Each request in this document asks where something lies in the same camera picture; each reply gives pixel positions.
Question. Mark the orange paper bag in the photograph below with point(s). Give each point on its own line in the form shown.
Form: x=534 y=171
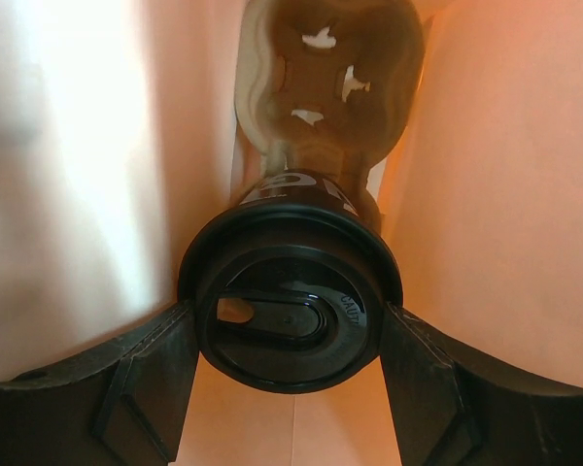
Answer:
x=119 y=142

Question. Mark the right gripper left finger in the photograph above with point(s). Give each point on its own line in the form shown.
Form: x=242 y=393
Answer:
x=122 y=402

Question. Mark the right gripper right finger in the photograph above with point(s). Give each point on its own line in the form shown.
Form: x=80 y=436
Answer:
x=452 y=404

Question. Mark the black paper coffee cup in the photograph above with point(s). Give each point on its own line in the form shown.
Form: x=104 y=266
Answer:
x=311 y=187

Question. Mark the cardboard carrier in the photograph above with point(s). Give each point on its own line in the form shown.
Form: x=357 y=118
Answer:
x=327 y=85

